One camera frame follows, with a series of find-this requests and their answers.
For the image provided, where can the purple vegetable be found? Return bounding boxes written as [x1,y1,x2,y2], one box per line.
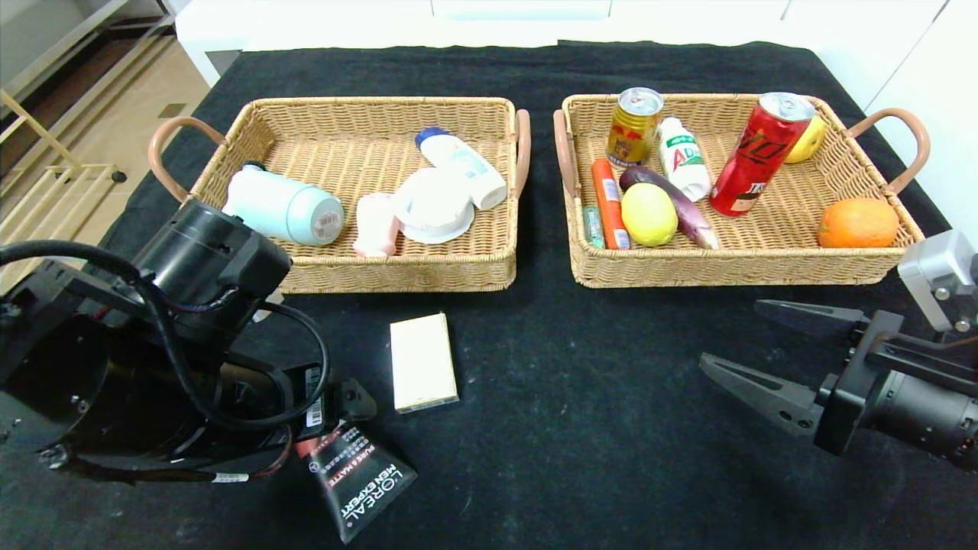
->
[619,166,721,251]

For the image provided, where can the small pink bottle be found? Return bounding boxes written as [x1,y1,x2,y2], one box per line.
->
[351,193,398,259]

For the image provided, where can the white bottle blue cap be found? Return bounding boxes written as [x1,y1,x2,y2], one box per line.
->
[415,127,508,212]

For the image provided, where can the black face wash tube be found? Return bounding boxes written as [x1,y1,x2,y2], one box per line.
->
[294,422,419,544]

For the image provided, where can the red drink can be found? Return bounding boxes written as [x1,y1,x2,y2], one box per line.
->
[708,92,816,217]

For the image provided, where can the wicker basket with toiletries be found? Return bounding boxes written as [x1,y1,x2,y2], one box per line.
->
[148,96,532,296]

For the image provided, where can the gold drink can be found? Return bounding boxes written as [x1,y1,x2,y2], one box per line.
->
[607,87,664,170]

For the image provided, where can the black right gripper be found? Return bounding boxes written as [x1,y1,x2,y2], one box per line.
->
[698,299,978,473]

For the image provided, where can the green gum pack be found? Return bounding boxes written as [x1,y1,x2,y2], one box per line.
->
[582,205,606,251]

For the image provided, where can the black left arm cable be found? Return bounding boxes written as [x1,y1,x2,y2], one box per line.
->
[0,240,332,430]

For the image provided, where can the wicker basket with food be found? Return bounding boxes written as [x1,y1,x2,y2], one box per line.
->
[553,93,931,290]

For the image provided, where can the yellow lemon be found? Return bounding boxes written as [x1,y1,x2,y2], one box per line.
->
[620,183,679,248]

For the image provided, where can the orange sausage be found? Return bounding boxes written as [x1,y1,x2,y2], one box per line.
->
[590,158,633,251]

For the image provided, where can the white round container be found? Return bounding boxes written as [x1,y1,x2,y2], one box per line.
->
[391,167,475,245]

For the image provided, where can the orange fruit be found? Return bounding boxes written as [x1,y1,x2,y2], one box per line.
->
[817,196,900,249]

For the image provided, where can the yellow pear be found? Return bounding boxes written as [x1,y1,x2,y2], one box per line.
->
[785,115,827,164]

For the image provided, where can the grey metal shelf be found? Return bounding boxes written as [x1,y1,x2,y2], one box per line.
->
[0,0,178,100]

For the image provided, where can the light blue plastic mug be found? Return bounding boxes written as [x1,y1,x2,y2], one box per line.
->
[222,164,345,247]

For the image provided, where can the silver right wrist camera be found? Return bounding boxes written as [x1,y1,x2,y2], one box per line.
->
[898,229,978,333]

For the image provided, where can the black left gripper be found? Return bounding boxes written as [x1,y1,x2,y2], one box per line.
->
[265,361,377,441]

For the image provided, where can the cream wooden rolling rack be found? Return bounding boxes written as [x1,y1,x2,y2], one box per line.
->
[0,88,129,295]

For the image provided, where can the cream white soap box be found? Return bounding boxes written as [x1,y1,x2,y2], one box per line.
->
[390,312,460,415]

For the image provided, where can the white bottle green label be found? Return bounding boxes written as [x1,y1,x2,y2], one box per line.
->
[658,117,711,204]

